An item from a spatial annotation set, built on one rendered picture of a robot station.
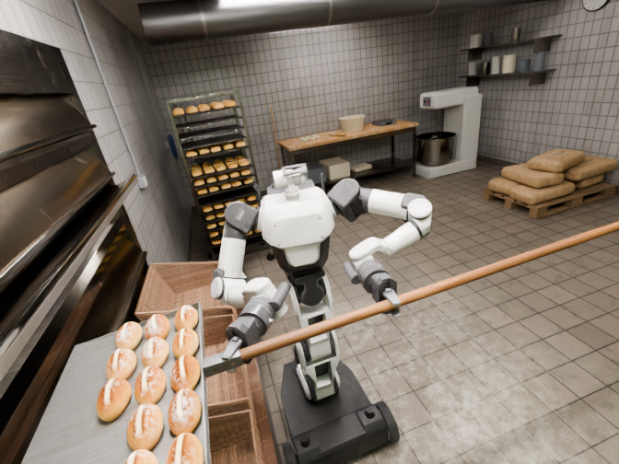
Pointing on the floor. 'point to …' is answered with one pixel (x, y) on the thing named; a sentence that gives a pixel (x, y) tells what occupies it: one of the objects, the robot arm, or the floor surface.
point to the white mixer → (430, 161)
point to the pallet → (557, 200)
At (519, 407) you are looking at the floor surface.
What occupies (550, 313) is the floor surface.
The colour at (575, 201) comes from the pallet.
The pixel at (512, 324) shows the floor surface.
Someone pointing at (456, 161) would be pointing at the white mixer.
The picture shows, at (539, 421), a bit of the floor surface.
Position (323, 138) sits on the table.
